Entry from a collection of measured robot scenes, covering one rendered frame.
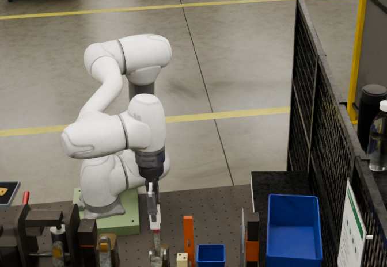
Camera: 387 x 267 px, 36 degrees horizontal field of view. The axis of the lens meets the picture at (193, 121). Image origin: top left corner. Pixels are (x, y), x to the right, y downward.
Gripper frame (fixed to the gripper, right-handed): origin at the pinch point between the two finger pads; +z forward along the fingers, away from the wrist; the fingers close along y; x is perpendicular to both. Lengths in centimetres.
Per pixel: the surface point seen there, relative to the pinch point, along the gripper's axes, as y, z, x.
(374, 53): -242, 45, 127
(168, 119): -275, 113, -23
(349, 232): 22, -12, 54
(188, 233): -1.0, 7.5, 9.9
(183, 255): 0.8, 15.0, 8.4
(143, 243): -47, 50, -13
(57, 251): 1.1, 12.8, -32.2
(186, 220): -0.8, 1.9, 9.6
